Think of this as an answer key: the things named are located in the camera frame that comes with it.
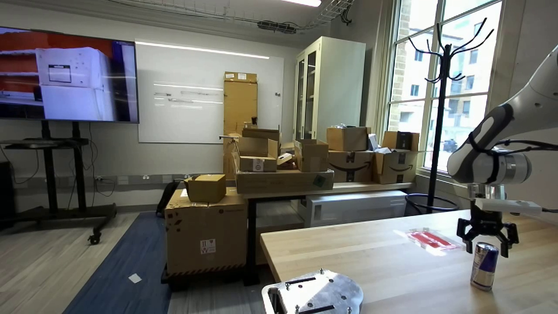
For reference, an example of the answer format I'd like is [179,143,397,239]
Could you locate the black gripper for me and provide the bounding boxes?
[455,202,521,260]

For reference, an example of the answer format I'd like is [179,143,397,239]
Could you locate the blue silver energy drink can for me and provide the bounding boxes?
[469,241,500,293]

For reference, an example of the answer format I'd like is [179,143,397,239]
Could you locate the silver metal plate object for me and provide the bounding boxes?
[260,269,366,314]

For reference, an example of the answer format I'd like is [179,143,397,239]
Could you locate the red white flat packet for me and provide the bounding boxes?
[406,227,460,253]

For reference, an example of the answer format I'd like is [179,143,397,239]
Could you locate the Amazon smile cardboard box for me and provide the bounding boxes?
[373,148,418,185]
[326,148,376,185]

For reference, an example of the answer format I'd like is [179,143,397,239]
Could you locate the open cardboard box dark inside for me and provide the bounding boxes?
[382,129,422,153]

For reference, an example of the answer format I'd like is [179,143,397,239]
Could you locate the black coat rack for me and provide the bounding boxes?
[404,16,495,216]

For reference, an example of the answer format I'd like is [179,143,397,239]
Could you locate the long silver metal case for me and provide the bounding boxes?
[298,188,410,228]

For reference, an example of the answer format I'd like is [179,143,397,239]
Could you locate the large paned window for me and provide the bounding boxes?
[385,0,504,181]

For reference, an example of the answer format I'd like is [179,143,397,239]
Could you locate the plain cardboard box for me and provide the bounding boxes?
[326,124,371,153]

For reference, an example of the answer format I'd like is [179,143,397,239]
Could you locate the narrow upright cardboard box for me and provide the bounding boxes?
[298,138,331,174]

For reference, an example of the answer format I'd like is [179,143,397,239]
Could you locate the long flat cardboard box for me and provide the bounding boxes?
[235,167,336,195]

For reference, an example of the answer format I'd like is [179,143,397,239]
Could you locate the white glass-door cabinet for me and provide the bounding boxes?
[293,35,368,143]

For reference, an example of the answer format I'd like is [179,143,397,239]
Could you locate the black-legged side table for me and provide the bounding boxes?
[240,181,413,288]

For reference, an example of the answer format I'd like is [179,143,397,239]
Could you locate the small labelled cardboard box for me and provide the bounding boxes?
[239,155,279,174]

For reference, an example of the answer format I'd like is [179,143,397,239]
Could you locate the medium stacked cardboard box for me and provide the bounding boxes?
[237,126,281,159]

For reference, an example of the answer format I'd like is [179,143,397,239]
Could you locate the large cardboard box with label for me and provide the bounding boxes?
[164,187,249,279]

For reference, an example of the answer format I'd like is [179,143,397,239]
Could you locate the tall upright cardboard box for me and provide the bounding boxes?
[221,70,260,138]

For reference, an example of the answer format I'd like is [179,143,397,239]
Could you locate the small open cardboard box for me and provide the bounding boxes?
[185,173,228,204]

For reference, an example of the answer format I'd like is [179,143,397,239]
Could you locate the blue floor rug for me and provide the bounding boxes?
[61,211,172,314]

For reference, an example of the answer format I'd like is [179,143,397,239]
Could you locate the black rolling TV stand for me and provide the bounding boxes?
[0,119,118,246]

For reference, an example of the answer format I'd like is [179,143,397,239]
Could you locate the large TV screen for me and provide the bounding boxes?
[0,24,141,124]

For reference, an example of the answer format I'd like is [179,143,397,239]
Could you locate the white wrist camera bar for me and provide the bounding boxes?
[472,197,558,223]

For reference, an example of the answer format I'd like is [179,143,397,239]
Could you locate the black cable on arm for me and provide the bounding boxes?
[486,138,558,155]

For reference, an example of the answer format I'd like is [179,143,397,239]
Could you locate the wall whiteboard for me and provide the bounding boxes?
[134,40,286,145]

